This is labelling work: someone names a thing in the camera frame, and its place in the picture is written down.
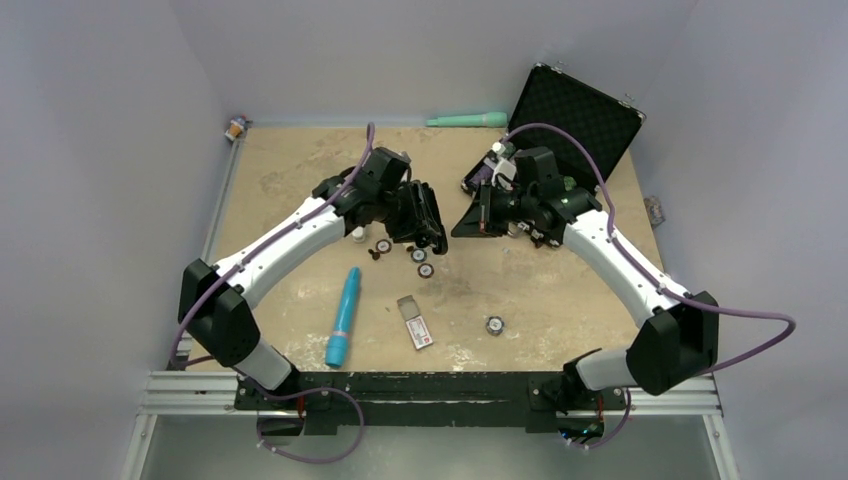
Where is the small patterned object right edge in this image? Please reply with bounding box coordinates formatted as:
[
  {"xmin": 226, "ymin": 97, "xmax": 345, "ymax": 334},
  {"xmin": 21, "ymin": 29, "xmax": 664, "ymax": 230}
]
[{"xmin": 643, "ymin": 196, "xmax": 666, "ymax": 229}]

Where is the staples cardboard box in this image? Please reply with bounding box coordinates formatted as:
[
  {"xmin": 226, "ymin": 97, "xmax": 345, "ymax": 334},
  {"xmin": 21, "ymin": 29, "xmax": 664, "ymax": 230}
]
[{"xmin": 397, "ymin": 295, "xmax": 434, "ymax": 350}]

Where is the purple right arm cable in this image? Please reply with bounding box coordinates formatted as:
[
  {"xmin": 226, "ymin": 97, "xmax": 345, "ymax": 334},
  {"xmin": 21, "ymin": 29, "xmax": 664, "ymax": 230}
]
[{"xmin": 500, "ymin": 122, "xmax": 798, "ymax": 452}]

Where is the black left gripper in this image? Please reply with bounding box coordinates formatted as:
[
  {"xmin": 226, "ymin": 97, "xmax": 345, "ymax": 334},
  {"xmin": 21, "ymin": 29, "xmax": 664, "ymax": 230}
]
[{"xmin": 375, "ymin": 180, "xmax": 441, "ymax": 244}]

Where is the teal poker chip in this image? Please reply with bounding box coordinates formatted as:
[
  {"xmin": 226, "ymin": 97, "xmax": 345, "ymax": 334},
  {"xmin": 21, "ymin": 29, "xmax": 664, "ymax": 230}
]
[{"xmin": 410, "ymin": 248, "xmax": 427, "ymax": 263}]

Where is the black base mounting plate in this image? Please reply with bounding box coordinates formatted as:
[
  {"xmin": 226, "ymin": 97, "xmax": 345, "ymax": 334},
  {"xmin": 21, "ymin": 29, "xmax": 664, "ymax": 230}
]
[{"xmin": 234, "ymin": 371, "xmax": 625, "ymax": 436}]

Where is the aluminium frame rail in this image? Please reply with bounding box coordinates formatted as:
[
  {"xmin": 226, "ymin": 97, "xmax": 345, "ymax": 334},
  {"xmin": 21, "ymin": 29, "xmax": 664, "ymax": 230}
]
[{"xmin": 142, "ymin": 127, "xmax": 741, "ymax": 479}]

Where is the white stapler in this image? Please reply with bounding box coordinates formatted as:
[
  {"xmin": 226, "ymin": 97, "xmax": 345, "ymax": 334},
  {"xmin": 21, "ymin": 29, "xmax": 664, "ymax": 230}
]
[{"xmin": 350, "ymin": 227, "xmax": 367, "ymax": 244}]

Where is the small colourful toy figure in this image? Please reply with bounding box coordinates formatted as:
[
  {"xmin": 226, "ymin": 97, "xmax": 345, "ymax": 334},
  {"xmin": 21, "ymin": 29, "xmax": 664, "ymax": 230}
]
[{"xmin": 224, "ymin": 115, "xmax": 252, "ymax": 142}]

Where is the brown poker chip upper left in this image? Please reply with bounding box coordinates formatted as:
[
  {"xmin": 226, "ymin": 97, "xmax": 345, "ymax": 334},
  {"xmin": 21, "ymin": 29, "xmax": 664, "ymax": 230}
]
[{"xmin": 375, "ymin": 239, "xmax": 392, "ymax": 255}]

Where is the black poker chip case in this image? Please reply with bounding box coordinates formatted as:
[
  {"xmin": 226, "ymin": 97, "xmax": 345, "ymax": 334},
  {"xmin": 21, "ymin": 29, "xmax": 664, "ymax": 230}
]
[{"xmin": 460, "ymin": 62, "xmax": 647, "ymax": 250}]

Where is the mint green microphone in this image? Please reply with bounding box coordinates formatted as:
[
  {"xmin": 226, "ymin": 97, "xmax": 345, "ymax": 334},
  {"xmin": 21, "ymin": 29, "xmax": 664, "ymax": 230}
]
[{"xmin": 425, "ymin": 112, "xmax": 509, "ymax": 128}]

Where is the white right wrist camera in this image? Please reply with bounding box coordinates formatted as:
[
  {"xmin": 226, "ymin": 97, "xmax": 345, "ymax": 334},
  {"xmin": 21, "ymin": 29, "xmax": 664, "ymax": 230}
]
[{"xmin": 491, "ymin": 141, "xmax": 517, "ymax": 191}]

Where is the blue cylindrical tool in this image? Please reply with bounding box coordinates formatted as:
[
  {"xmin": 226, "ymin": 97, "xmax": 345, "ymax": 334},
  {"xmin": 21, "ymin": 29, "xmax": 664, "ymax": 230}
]
[{"xmin": 325, "ymin": 267, "xmax": 362, "ymax": 369}]

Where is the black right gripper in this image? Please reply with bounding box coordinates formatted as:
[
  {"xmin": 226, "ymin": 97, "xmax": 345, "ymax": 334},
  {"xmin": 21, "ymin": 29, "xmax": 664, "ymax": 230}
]
[{"xmin": 452, "ymin": 179, "xmax": 537, "ymax": 238}]

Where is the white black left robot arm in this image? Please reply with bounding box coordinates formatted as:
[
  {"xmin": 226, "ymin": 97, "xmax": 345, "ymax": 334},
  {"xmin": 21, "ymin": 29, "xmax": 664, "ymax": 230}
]
[{"xmin": 178, "ymin": 147, "xmax": 448, "ymax": 409}]

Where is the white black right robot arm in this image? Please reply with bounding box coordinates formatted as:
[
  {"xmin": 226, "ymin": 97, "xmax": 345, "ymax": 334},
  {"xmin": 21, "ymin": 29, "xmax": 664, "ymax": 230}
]
[{"xmin": 451, "ymin": 142, "xmax": 719, "ymax": 407}]

